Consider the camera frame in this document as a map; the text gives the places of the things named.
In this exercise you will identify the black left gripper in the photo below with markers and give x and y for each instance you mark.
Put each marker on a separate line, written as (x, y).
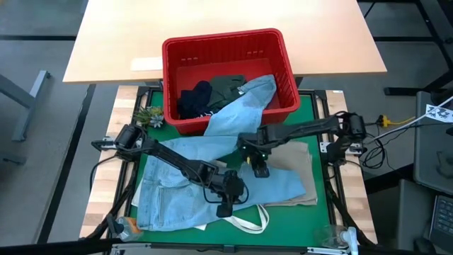
(228, 187)

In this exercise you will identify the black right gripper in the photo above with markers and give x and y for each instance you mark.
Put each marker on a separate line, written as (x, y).
(256, 145)

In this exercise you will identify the khaki button shirt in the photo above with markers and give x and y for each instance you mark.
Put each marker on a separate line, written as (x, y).
(297, 166)

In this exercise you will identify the light blue denim jeans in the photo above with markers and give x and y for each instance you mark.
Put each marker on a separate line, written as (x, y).
(170, 202)

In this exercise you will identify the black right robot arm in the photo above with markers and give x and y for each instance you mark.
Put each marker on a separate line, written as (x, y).
(311, 125)

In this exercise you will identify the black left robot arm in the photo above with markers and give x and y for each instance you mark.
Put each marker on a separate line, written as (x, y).
(170, 156)

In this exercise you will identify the red plastic laundry bin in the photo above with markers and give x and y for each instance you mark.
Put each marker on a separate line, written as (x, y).
(230, 49)

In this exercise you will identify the white printed tote bag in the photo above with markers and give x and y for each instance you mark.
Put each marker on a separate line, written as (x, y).
(263, 221)

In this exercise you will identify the dark green garment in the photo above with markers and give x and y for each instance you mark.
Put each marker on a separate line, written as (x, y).
(226, 90)

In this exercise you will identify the green table mat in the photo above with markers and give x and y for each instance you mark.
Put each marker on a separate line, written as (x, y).
(290, 223)

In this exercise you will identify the black garment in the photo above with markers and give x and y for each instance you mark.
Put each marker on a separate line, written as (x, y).
(194, 99)

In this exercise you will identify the small potted succulent plant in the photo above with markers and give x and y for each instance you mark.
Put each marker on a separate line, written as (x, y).
(150, 117)

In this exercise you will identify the clear bottle with orange label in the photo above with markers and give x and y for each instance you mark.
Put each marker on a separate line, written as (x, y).
(129, 230)

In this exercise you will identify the clear spray bottle white nozzle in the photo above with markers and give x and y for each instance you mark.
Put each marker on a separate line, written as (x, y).
(348, 236)

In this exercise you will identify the white label strip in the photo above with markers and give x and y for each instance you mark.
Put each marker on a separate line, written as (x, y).
(147, 64)

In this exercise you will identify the light wood desk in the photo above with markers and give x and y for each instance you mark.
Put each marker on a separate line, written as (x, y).
(141, 32)

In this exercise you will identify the dark grey box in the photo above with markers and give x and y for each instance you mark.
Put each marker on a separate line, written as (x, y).
(414, 212)

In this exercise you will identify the grey cabinet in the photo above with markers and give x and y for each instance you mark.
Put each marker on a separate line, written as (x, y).
(430, 159)

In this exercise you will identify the black bar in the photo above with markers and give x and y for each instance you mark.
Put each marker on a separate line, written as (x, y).
(53, 247)

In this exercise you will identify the black keyboard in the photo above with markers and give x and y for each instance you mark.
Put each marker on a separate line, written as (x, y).
(444, 219)

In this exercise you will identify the grey desk leg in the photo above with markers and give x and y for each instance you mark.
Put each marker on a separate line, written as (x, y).
(33, 95)

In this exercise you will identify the black metal table frame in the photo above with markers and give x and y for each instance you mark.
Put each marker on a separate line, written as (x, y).
(322, 102)

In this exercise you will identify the black desk frame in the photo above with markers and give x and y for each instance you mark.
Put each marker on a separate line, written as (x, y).
(407, 39)

